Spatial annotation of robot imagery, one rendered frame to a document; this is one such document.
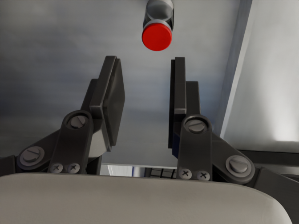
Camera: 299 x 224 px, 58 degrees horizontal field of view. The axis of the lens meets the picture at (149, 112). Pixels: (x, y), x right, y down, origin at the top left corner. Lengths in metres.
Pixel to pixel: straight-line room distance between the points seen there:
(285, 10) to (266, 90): 0.08
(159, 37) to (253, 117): 0.16
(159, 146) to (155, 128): 0.03
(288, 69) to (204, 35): 0.09
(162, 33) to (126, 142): 0.19
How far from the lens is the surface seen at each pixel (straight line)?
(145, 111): 0.30
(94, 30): 0.25
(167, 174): 0.50
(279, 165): 0.36
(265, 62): 0.27
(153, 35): 0.19
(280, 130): 0.34
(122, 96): 0.15
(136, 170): 0.54
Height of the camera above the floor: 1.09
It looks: 44 degrees down
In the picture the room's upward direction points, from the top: 173 degrees counter-clockwise
